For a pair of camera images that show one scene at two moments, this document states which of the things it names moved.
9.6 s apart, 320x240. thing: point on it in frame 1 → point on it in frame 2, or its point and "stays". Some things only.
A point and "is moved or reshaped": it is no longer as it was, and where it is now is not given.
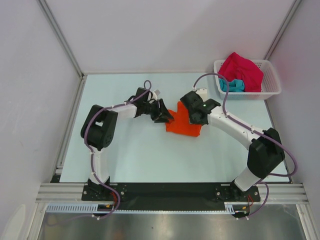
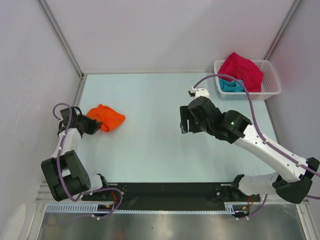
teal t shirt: (235, 85) stays
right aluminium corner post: (282, 29) stays
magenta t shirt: (236, 66) stays
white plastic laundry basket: (271, 86) stays
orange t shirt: (181, 124) is moved or reshaped
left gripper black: (162, 111) → (94, 125)
